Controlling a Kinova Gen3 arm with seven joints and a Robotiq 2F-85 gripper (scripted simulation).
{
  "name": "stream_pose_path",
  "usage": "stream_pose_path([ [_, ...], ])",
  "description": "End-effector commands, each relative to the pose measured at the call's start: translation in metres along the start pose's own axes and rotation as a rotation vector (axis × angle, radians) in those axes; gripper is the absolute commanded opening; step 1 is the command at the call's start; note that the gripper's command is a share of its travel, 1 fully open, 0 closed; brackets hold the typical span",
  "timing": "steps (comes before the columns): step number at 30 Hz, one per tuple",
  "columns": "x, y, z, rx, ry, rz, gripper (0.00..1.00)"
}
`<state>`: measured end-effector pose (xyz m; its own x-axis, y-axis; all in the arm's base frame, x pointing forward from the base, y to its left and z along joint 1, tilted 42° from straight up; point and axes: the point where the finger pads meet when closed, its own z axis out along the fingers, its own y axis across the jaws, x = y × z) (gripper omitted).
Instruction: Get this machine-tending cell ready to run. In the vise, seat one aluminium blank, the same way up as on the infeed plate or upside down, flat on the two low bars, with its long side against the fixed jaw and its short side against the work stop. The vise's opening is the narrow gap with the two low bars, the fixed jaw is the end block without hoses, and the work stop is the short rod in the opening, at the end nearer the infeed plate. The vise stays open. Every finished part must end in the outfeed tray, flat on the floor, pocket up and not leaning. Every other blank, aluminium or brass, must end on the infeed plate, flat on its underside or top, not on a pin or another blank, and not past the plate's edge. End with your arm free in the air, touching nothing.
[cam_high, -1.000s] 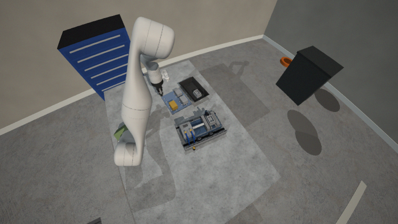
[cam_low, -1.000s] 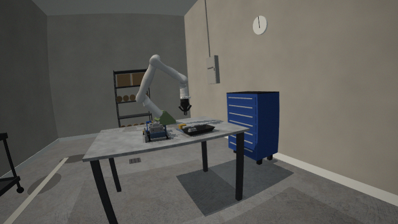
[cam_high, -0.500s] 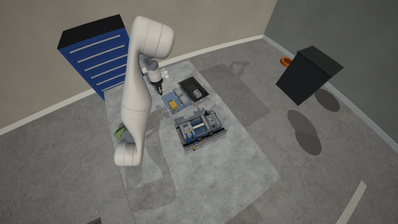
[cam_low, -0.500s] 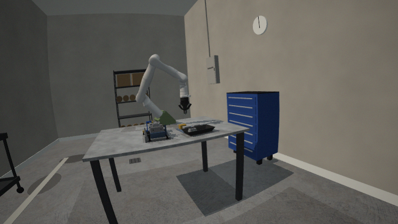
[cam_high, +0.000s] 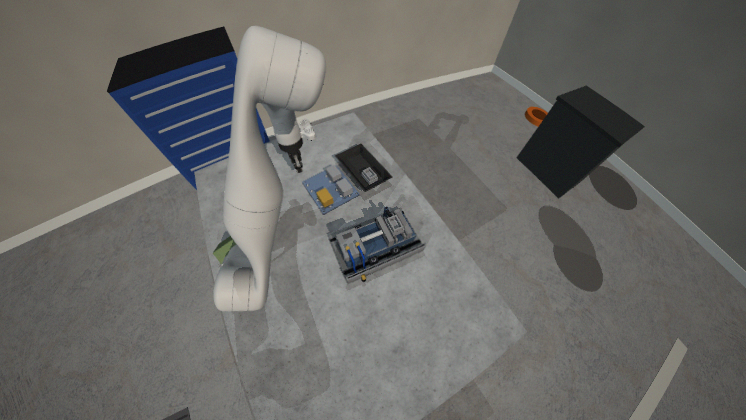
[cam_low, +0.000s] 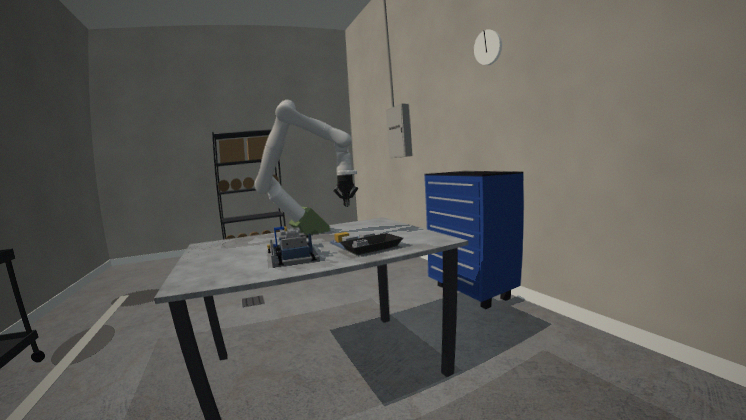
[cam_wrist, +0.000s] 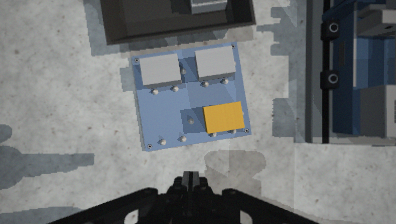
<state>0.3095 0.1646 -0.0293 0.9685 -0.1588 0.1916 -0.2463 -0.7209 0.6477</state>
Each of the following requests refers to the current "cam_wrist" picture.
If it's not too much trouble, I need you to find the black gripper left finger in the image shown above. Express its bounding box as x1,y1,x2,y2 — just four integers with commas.
48,171,191,224

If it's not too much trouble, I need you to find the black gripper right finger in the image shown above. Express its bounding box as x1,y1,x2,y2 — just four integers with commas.
190,171,320,224

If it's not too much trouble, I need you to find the yellow rectangular block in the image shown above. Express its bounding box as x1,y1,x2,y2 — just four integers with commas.
202,101,245,134

